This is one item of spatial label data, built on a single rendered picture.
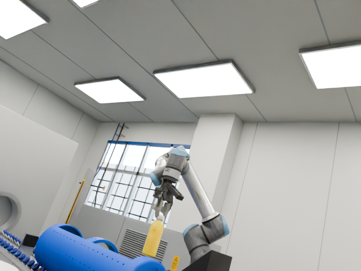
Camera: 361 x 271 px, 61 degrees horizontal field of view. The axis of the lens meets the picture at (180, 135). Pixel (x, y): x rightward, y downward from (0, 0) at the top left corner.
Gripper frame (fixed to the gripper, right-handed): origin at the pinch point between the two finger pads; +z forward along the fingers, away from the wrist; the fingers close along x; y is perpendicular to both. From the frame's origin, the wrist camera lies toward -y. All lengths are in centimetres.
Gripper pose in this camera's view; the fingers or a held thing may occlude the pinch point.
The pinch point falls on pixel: (160, 216)
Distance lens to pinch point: 160.5
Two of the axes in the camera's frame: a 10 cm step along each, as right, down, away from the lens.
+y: -7.2, 0.1, 7.0
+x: -6.3, -4.4, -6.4
